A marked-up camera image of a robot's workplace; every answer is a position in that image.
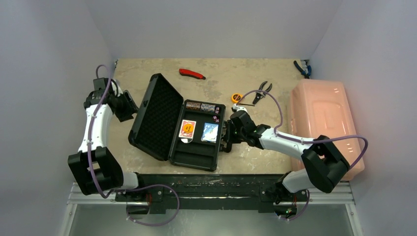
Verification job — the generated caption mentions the brown blue poker chip stack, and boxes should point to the brown blue poker chip stack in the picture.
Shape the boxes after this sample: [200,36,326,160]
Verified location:
[200,103,216,112]

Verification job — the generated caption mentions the black poker set case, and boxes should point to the black poker set case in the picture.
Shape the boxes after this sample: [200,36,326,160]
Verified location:
[128,73,226,172]

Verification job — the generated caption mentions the brown black poker chip stack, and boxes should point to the brown black poker chip stack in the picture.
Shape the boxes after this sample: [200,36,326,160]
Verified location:
[186,102,201,110]

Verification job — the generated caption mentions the clear round dealer button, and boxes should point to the clear round dealer button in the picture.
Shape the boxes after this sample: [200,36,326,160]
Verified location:
[180,138,193,144]

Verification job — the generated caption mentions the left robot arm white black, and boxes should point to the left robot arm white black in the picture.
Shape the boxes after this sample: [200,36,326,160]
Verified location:
[68,78,147,201]

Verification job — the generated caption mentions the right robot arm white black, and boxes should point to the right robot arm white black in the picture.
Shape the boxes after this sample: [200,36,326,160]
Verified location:
[223,110,350,200]

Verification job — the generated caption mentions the blue playing card deck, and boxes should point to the blue playing card deck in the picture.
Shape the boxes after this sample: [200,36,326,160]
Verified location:
[201,122,219,143]

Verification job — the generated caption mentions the yellow tape measure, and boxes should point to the yellow tape measure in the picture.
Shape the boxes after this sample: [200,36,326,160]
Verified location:
[231,93,254,106]

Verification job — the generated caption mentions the yellow big blind button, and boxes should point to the yellow big blind button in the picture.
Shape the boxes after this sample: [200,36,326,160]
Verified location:
[182,124,193,134]

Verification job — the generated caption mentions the red playing card deck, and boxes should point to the red playing card deck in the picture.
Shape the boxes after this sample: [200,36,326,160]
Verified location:
[179,119,196,139]

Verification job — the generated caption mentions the red utility knife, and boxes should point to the red utility knife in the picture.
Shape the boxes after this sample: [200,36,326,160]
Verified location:
[179,68,206,80]

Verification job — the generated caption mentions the pink plastic storage bin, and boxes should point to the pink plastic storage bin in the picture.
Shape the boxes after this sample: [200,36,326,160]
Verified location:
[287,79,365,181]

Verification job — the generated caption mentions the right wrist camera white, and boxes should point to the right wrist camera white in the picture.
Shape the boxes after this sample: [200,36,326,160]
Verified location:
[231,104,248,113]

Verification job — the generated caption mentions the black handled pliers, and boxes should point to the black handled pliers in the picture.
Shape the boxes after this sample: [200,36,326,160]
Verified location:
[252,81,272,105]

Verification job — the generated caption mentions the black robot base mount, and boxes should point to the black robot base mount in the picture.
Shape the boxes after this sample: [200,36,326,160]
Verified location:
[115,174,307,216]

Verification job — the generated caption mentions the blue handled pliers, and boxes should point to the blue handled pliers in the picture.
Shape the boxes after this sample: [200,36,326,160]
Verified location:
[293,60,312,79]

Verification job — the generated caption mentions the aluminium frame rail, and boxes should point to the aluminium frame rail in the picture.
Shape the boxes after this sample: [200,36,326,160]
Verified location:
[59,182,363,236]

